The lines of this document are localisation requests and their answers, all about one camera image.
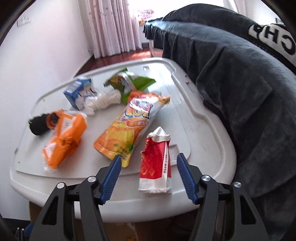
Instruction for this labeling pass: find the red white paper packet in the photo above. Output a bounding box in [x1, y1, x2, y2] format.
[138, 126, 172, 194]

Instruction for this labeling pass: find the orange white plastic package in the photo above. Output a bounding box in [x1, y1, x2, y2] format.
[42, 109, 87, 169]

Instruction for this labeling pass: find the black sock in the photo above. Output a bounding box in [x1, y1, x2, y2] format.
[28, 113, 50, 136]

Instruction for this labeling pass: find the orange juice drink pouch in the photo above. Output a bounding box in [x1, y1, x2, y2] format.
[93, 90, 171, 168]

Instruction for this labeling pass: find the white tissue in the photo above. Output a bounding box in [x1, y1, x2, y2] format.
[83, 90, 121, 115]

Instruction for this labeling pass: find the blue white carton box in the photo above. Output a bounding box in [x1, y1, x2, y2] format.
[63, 77, 97, 110]

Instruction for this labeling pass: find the green snack wrapper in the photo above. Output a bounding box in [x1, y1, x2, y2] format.
[103, 68, 156, 103]

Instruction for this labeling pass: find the white plastic storage bin lid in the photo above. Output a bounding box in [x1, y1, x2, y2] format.
[9, 57, 237, 224]

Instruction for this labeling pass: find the black white lettered pillow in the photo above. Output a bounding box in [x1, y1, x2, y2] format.
[248, 24, 295, 73]

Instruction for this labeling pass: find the pink patterned curtain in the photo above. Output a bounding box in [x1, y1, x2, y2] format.
[80, 1, 142, 59]

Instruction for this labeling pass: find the folded pink cloth pile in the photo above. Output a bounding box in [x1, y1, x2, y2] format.
[137, 9, 154, 24]

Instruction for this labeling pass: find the white wall switch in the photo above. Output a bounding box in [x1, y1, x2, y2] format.
[17, 16, 31, 28]

